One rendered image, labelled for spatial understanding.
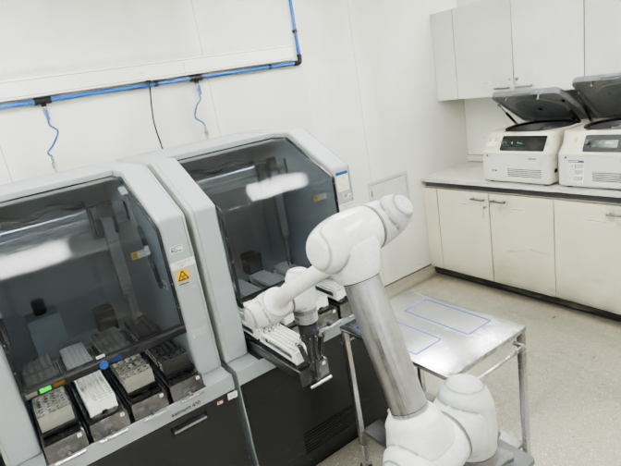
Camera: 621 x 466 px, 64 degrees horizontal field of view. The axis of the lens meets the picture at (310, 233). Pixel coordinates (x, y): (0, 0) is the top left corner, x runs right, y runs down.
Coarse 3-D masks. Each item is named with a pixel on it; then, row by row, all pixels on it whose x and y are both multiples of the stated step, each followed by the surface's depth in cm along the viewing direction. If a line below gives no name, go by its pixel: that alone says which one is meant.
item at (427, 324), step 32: (352, 320) 221; (416, 320) 211; (448, 320) 207; (480, 320) 203; (416, 352) 188; (448, 352) 184; (480, 352) 181; (512, 352) 184; (352, 384) 224; (384, 416) 239
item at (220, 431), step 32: (0, 192) 211; (32, 192) 208; (160, 192) 206; (160, 224) 193; (192, 288) 205; (192, 320) 207; (0, 352) 168; (192, 352) 209; (0, 384) 170; (160, 384) 202; (224, 384) 209; (0, 416) 171; (32, 416) 205; (128, 416) 194; (160, 416) 195; (192, 416) 203; (224, 416) 212; (0, 448) 173; (32, 448) 178; (96, 448) 183; (128, 448) 190; (160, 448) 197; (192, 448) 205; (224, 448) 214
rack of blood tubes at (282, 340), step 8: (280, 328) 215; (264, 336) 211; (272, 336) 210; (280, 336) 209; (288, 336) 209; (296, 336) 207; (272, 344) 212; (280, 344) 202; (288, 344) 201; (304, 344) 200; (280, 352) 203; (288, 352) 197; (296, 352) 194; (296, 360) 194
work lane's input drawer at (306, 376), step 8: (248, 336) 225; (248, 344) 226; (256, 344) 218; (264, 344) 214; (256, 352) 220; (264, 352) 213; (272, 352) 209; (272, 360) 208; (280, 360) 202; (288, 360) 198; (280, 368) 204; (288, 368) 197; (296, 368) 194; (304, 368) 192; (320, 368) 196; (328, 368) 199; (296, 376) 194; (304, 376) 192; (312, 376) 195; (328, 376) 194; (304, 384) 193; (320, 384) 192
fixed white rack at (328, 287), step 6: (330, 276) 261; (324, 282) 255; (330, 282) 255; (318, 288) 258; (324, 288) 250; (330, 288) 246; (336, 288) 245; (342, 288) 244; (324, 294) 252; (330, 294) 254; (336, 294) 243; (342, 294) 245
